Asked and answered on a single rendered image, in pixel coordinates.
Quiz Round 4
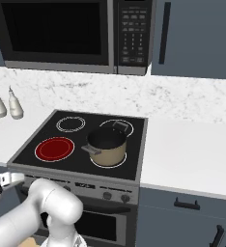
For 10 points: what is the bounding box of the black base cupboard handle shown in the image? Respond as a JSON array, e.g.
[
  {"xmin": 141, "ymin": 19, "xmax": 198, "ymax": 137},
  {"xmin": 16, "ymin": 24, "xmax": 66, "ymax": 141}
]
[{"xmin": 211, "ymin": 224, "xmax": 225, "ymax": 247}]

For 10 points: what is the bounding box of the black and steel stove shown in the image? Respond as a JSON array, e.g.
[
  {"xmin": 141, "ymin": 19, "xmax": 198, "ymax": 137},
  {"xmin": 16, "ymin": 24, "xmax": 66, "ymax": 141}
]
[{"xmin": 7, "ymin": 109, "xmax": 149, "ymax": 247}]

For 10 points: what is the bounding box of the blue-grey drawer front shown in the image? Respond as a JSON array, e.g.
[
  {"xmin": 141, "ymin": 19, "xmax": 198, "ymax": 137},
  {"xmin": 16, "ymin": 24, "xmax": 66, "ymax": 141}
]
[{"xmin": 137, "ymin": 187, "xmax": 226, "ymax": 226}]

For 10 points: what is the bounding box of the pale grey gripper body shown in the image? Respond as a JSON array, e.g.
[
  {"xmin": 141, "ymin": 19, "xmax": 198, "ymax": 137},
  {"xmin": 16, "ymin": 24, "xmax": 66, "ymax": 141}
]
[{"xmin": 0, "ymin": 172, "xmax": 26, "ymax": 188}]

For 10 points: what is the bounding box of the long black cupboard handle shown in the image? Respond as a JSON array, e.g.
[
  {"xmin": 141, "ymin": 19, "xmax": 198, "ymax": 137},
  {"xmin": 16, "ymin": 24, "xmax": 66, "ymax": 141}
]
[{"xmin": 158, "ymin": 2, "xmax": 172, "ymax": 65}]

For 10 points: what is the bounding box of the beige pot with black inside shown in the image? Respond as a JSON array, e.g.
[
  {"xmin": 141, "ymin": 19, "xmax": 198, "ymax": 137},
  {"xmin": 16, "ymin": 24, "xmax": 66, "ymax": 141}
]
[{"xmin": 81, "ymin": 121, "xmax": 134, "ymax": 168}]

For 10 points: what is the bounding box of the black and steel microwave oven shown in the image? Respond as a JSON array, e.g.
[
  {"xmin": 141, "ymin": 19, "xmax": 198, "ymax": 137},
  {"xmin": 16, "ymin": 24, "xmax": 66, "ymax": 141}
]
[{"xmin": 0, "ymin": 0, "xmax": 156, "ymax": 77}]

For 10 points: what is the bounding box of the black oven door handle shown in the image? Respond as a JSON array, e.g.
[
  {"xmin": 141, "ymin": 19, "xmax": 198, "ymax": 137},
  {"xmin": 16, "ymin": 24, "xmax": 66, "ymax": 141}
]
[{"xmin": 19, "ymin": 185, "xmax": 132, "ymax": 215}]

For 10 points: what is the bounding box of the steel oven door with window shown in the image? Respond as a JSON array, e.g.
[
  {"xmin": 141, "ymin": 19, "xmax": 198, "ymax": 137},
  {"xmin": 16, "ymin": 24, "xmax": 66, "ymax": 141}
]
[{"xmin": 19, "ymin": 192, "xmax": 139, "ymax": 247}]

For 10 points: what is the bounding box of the short black drawer handle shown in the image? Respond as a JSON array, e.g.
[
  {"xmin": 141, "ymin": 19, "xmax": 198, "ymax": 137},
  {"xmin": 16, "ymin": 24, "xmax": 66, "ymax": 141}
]
[{"xmin": 173, "ymin": 197, "xmax": 202, "ymax": 211}]

